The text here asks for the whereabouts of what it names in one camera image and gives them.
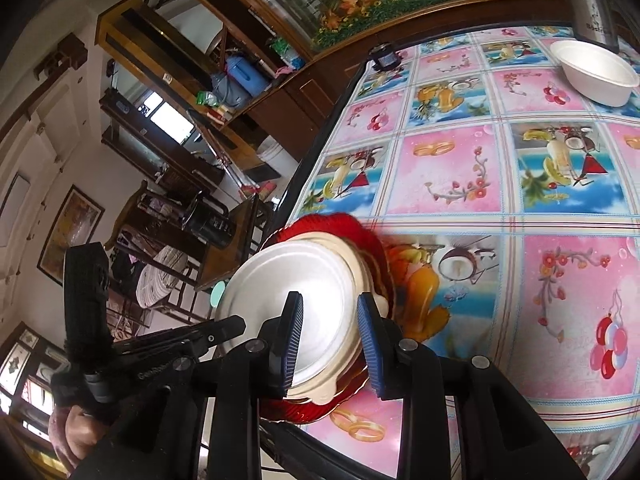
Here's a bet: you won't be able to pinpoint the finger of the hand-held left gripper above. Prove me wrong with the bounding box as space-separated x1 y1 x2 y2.
112 316 247 361

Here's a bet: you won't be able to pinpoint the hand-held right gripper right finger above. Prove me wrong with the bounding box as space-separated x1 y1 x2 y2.
356 292 586 480

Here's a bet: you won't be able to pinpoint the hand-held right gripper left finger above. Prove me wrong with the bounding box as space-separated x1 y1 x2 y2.
75 292 304 480

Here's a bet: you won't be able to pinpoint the white bowl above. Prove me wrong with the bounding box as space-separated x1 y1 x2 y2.
549 40 640 107
214 239 392 406

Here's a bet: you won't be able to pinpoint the large red glass plate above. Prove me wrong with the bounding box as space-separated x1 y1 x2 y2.
257 212 396 423

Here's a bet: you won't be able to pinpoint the person's left hand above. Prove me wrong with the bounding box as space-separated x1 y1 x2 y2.
47 402 108 473

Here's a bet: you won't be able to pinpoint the framed picture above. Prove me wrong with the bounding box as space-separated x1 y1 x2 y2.
37 185 106 281

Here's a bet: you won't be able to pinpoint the striped white cloth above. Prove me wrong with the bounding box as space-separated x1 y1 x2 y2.
137 245 188 308

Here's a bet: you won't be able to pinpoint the wooden chair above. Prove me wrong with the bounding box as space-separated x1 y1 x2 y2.
107 180 211 321

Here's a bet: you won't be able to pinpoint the small wooden table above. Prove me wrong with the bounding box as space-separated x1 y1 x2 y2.
195 195 273 293

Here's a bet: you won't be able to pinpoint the black pot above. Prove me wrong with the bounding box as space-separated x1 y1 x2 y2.
182 195 238 248

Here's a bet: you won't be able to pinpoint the dark wooden shelf unit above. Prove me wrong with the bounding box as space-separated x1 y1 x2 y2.
100 87 226 191

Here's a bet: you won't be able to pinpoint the fruit-print tablecloth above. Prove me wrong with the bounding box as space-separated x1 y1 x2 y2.
292 22 640 466

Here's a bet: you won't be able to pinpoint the white bucket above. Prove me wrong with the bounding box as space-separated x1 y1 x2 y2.
257 137 298 171

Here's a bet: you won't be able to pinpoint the grey water jug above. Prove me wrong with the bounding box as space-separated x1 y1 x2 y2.
210 72 241 106

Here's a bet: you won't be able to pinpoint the brown wooden sideboard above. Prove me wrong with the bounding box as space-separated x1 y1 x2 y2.
220 60 371 171

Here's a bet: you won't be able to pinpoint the blue water jug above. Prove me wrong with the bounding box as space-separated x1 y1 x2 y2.
225 55 268 96

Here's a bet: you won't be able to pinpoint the green white plastic bags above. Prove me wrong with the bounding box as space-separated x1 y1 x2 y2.
272 37 306 71

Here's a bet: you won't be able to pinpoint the small black device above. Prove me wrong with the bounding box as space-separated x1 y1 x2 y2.
369 45 401 71

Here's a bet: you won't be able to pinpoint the stainless steel appliance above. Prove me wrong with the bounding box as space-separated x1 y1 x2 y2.
555 0 623 53

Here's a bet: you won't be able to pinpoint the tall wooden cabinet frame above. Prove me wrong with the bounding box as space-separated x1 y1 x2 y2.
97 0 281 111

